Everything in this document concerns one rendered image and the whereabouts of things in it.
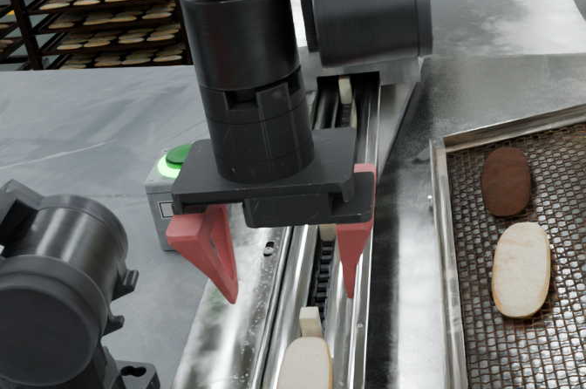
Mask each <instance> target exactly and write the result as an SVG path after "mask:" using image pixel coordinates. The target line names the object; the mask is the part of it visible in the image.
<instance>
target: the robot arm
mask: <svg viewBox="0 0 586 389"><path fill-rule="evenodd" d="M179 1H180V5H181V12H182V16H183V19H184V24H185V27H186V32H187V38H188V42H189V46H190V51H191V54H192V58H193V62H194V69H195V73H196V77H197V81H198V85H199V89H200V93H201V100H202V104H203V108H204V112H205V115H206V120H207V123H208V130H209V134H210V139H205V140H197V141H195V142H194V143H193V144H192V145H191V147H190V149H189V151H188V153H187V156H186V158H185V160H184V161H183V164H182V166H181V169H180V171H179V173H178V174H177V176H176V178H175V181H174V184H173V186H172V187H171V189H170V192H171V196H172V199H173V202H172V204H171V207H172V210H173V214H174V215H173V217H172V219H171V222H170V223H169V225H168V227H167V231H166V236H167V241H168V243H169V245H170V246H172V247H173V248H174V249H175V250H177V251H178V252H179V253H180V254H181V255H183V256H184V257H185V258H186V259H188V261H189V262H191V263H192V264H193V265H194V266H195V267H196V268H198V269H199V270H200V271H201V272H203V273H204V274H205V275H206V276H207V277H209V278H210V280H211V281H212V282H213V283H214V284H215V286H216V287H217V288H218V289H219V291H220V292H221V293H222V295H223V296H225V298H226V299H227V300H228V301H229V302H230V303H231V304H236V300H237V297H238V294H239V285H238V277H237V269H236V262H235V253H234V248H233V243H232V237H231V232H230V227H229V221H228V211H227V206H226V204H229V203H242V211H243V214H244V219H245V223H246V226H247V227H248V228H250V229H264V228H278V227H292V226H306V225H319V224H333V223H336V233H337V243H338V249H339V255H340V261H341V266H342V272H343V278H344V287H345V290H346V294H347V297H348V298H353V297H354V290H355V279H356V268H357V266H358V262H359V260H360V257H361V256H362V253H363V251H364V249H365V245H366V243H367V241H368V239H369V236H370V234H371V231H372V227H373V219H374V204H375V188H376V173H377V171H376V167H375V165H373V164H370V163H365V164H355V160H358V137H357V130H356V129H355V128H354V127H338V128H328V129H317V130H311V126H310V116H309V110H308V105H307V99H306V93H305V88H304V82H303V72H302V66H301V65H300V55H299V50H298V44H297V39H296V28H295V23H294V18H293V11H292V6H291V1H290V0H179ZM300 4H301V9H302V15H303V26H304V31H305V37H306V42H307V46H308V50H309V53H314V52H319V55H320V60H321V65H322V68H323V69H330V68H337V67H344V66H350V65H362V64H369V63H376V62H382V61H389V60H395V59H402V58H414V57H421V56H427V55H432V53H433V24H432V12H431V3H430V0H300ZM333 196H336V197H333ZM209 237H211V239H212V241H213V244H214V246H215V248H216V250H217V253H218V255H216V253H215V250H214V249H213V247H212V245H211V243H210V240H209ZM0 245H2V246H3V250H2V252H1V253H0V389H160V380H159V377H158V373H157V371H156V368H155V366H154V365H153V364H150V363H141V362H133V361H124V360H114V358H113V357H112V355H111V354H110V353H109V351H108V348H107V346H105V345H104V346H102V344H101V342H100V341H101V339H102V337H104V336H105V335H107V334H110V333H112V332H114V331H116V330H119V329H121V328H122V327H123V325H124V322H125V318H124V316H122V315H118V316H114V315H113V314H112V312H111V309H110V304H111V302H112V301H114V300H116V299H118V298H120V297H123V296H125V295H127V294H129V293H131V292H133V291H134V289H135V286H136V283H137V281H138V278H139V274H140V273H139V272H138V271H137V270H128V269H127V266H126V257H127V252H128V239H127V234H126V231H125V229H124V226H123V224H122V223H121V221H120V220H119V218H118V217H117V216H116V215H115V214H114V213H113V212H112V211H111V210H110V209H109V208H107V207H106V206H105V205H103V204H101V203H100V202H98V201H95V200H93V199H91V198H89V197H86V196H83V195H79V194H52V195H48V196H42V195H41V194H39V193H37V192H36V191H34V190H32V189H30V188H28V187H26V186H25V185H24V184H22V183H20V182H18V181H16V180H14V179H11V180H9V181H7V182H6V183H5V184H4V185H2V186H1V187H0ZM218 256H219V257H218ZM219 258H220V259H219Z"/></svg>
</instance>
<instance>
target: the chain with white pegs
mask: <svg viewBox="0 0 586 389"><path fill-rule="evenodd" d="M355 77H356V73H351V74H345V76H340V77H339V80H338V83H339V90H340V97H341V106H340V113H339V119H338V124H337V127H350V120H351V107H352V99H353V92H354V85H355ZM319 230H320V236H321V241H320V246H319V252H318V259H317V270H316V275H315V281H314V290H313V293H312V299H311V305H310V307H303V308H301V311H300V317H299V320H300V325H301V330H302V334H303V337H307V336H316V337H320V338H322V339H324V327H325V320H326V313H327V305H328V298H329V291H330V278H331V271H332V263H333V256H334V248H335V241H336V234H337V233H336V223H333V224H319ZM319 292H320V293H319ZM320 312H323V313H320Z"/></svg>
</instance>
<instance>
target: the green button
mask: <svg viewBox="0 0 586 389"><path fill-rule="evenodd" d="M191 145H192V144H185V145H181V146H178V147H175V148H173V149H172V150H170V151H169V152H168V153H167V155H166V156H165V162H166V165H167V167H169V168H171V169H178V170H180V169H181V166H182V164H183V161H184V160H185V158H186V156H187V153H188V151H189V149H190V147H191Z"/></svg>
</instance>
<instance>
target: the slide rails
mask: <svg viewBox="0 0 586 389"><path fill-rule="evenodd" d="M340 76H343V74H342V75H332V76H325V77H324V85H323V90H322V94H321V99H320V103H319V107H318V112H317V119H316V124H315V128H314V130H317V129H328V128H335V122H336V117H337V106H338V101H339V94H340V90H339V83H338V80H339V77H340ZM370 92H371V72H360V73H356V77H355V85H354V92H353V99H352V107H351V120H350V127H354V128H355V129H356V130H357V137H358V160H355V164H364V163H365V147H366V136H367V125H368V114H369V103H370ZM318 228H319V225H306V226H295V227H294V231H293V236H292V240H291V245H290V252H289V257H288V262H287V266H286V270H285V275H284V279H283V287H282V291H281V296H280V300H279V305H278V309H277V313H276V321H275V326H274V330H273V335H272V339H271V343H270V348H269V355H268V360H267V364H266V369H265V373H264V378H263V382H262V389H276V382H277V377H278V373H279V368H280V364H281V362H282V359H283V355H284V353H285V352H286V350H287V349H288V347H289V346H290V344H291V343H292V342H293V341H295V340H296V339H298V338H301V337H302V330H301V325H300V320H299V317H300V311H301V308H303V307H306V306H307V300H308V295H309V289H310V279H311V273H312V267H313V262H314V255H315V250H316V245H317V234H318ZM353 299H354V297H353V298H348V297H347V294H346V290H345V287H344V278H343V272H342V266H341V261H340V255H339V249H338V243H337V235H336V241H335V248H334V256H333V263H332V271H331V278H330V291H329V298H328V305H327V313H326V320H325V327H324V341H325V342H326V344H327V345H328V346H329V349H330V354H331V359H332V389H346V386H347V375H348V364H349V353H350V342H351V321H352V310H353Z"/></svg>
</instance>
